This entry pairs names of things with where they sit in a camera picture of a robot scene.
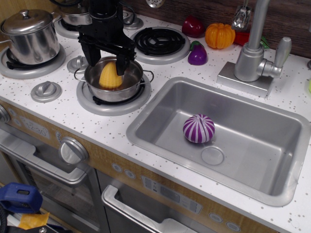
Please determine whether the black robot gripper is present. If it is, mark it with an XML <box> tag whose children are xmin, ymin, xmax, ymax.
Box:
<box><xmin>76</xmin><ymin>12</ymin><xmax>136</xmax><ymax>76</ymax></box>

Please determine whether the yellow toy corn cob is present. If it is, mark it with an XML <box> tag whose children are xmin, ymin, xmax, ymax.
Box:
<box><xmin>99</xmin><ymin>61</ymin><xmax>122</xmax><ymax>89</ymax></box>

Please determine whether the grey stove knob middle left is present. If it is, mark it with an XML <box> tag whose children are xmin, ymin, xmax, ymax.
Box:
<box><xmin>67</xmin><ymin>55</ymin><xmax>88</xmax><ymax>74</ymax></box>

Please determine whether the grey stove knob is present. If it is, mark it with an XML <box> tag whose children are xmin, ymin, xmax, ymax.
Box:
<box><xmin>31</xmin><ymin>81</ymin><xmax>62</xmax><ymax>103</ymax></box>
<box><xmin>123</xmin><ymin>12</ymin><xmax>144</xmax><ymax>30</ymax></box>
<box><xmin>67</xmin><ymin>55</ymin><xmax>88</xmax><ymax>74</ymax></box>

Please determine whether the grey stove knob back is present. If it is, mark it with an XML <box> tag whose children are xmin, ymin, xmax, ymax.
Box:
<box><xmin>123</xmin><ymin>12</ymin><xmax>144</xmax><ymax>30</ymax></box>

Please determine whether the grey stove knob front left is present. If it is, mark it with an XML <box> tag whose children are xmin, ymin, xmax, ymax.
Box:
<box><xmin>31</xmin><ymin>81</ymin><xmax>62</xmax><ymax>103</ymax></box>

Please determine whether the back right black coil burner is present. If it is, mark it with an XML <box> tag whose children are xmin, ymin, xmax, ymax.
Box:
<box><xmin>131</xmin><ymin>27</ymin><xmax>190</xmax><ymax>65</ymax></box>

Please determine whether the small steel pot at back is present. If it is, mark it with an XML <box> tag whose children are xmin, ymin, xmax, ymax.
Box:
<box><xmin>59</xmin><ymin>0</ymin><xmax>92</xmax><ymax>26</ymax></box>

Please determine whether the hanging perforated ladle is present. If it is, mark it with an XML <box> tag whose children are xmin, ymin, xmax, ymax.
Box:
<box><xmin>146</xmin><ymin>0</ymin><xmax>165</xmax><ymax>8</ymax></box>

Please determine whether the large steel pot with lid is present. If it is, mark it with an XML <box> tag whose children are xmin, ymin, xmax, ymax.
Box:
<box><xmin>0</xmin><ymin>9</ymin><xmax>60</xmax><ymax>65</ymax></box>

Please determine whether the purple toy eggplant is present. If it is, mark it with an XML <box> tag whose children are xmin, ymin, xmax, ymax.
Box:
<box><xmin>188</xmin><ymin>41</ymin><xmax>208</xmax><ymax>66</ymax></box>

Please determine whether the dark red toy pepper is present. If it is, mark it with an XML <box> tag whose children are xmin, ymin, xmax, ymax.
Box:
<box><xmin>182</xmin><ymin>15</ymin><xmax>205</xmax><ymax>38</ymax></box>

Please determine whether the round grey oven dial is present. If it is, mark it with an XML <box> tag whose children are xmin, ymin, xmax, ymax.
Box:
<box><xmin>58</xmin><ymin>136</ymin><xmax>89</xmax><ymax>165</ymax></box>

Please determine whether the orange toy pumpkin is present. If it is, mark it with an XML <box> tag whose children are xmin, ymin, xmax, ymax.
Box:
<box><xmin>205</xmin><ymin>23</ymin><xmax>236</xmax><ymax>49</ymax></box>

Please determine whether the purple white striped toy onion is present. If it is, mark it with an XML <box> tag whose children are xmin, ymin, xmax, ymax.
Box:
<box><xmin>183</xmin><ymin>114</ymin><xmax>215</xmax><ymax>144</ymax></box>

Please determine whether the grey dial at left edge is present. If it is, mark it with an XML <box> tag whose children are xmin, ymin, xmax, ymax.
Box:
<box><xmin>0</xmin><ymin>105</ymin><xmax>11</xmax><ymax>123</ymax></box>

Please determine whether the red toy chili pepper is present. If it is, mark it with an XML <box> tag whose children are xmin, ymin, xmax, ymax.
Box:
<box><xmin>233</xmin><ymin>31</ymin><xmax>270</xmax><ymax>49</ymax></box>

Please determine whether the hanging silver utensil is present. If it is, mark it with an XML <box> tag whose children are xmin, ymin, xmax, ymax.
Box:
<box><xmin>231</xmin><ymin>0</ymin><xmax>252</xmax><ymax>32</ymax></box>

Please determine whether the silver toy faucet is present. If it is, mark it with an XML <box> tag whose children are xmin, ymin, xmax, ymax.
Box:
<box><xmin>217</xmin><ymin>0</ymin><xmax>292</xmax><ymax>98</ymax></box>

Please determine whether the blue clamp tool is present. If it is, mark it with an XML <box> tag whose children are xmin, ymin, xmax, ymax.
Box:
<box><xmin>0</xmin><ymin>183</ymin><xmax>43</xmax><ymax>214</ymax></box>

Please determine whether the grey toy sink basin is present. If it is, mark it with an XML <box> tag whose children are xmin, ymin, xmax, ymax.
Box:
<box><xmin>126</xmin><ymin>77</ymin><xmax>311</xmax><ymax>206</ymax></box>

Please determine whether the yellow cloth piece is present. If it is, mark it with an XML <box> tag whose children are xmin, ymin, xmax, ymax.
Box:
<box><xmin>18</xmin><ymin>213</ymin><xmax>50</xmax><ymax>230</ymax></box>

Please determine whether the small steel pan with handles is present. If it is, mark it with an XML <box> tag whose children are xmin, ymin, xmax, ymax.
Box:
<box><xmin>75</xmin><ymin>56</ymin><xmax>151</xmax><ymax>102</ymax></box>

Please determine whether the front right stove burner ring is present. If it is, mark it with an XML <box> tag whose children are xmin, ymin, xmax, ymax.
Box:
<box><xmin>76</xmin><ymin>71</ymin><xmax>152</xmax><ymax>117</ymax></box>

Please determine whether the stove burner ring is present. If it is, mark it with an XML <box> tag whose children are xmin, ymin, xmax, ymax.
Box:
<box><xmin>0</xmin><ymin>43</ymin><xmax>67</xmax><ymax>80</ymax></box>
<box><xmin>76</xmin><ymin>71</ymin><xmax>152</xmax><ymax>117</ymax></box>
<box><xmin>54</xmin><ymin>17</ymin><xmax>81</xmax><ymax>40</ymax></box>

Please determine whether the back left stove burner ring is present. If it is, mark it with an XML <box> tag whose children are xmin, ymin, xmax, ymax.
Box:
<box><xmin>54</xmin><ymin>17</ymin><xmax>81</xmax><ymax>40</ymax></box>

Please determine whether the front left stove burner ring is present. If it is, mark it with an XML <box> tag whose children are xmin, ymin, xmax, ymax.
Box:
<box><xmin>0</xmin><ymin>43</ymin><xmax>67</xmax><ymax>80</ymax></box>

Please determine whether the left oven door with handle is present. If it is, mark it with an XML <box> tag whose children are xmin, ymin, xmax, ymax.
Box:
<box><xmin>0</xmin><ymin>130</ymin><xmax>110</xmax><ymax>233</ymax></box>

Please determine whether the right dishwasher door with handle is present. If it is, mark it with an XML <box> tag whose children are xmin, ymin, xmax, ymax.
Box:
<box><xmin>97</xmin><ymin>169</ymin><xmax>213</xmax><ymax>233</ymax></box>

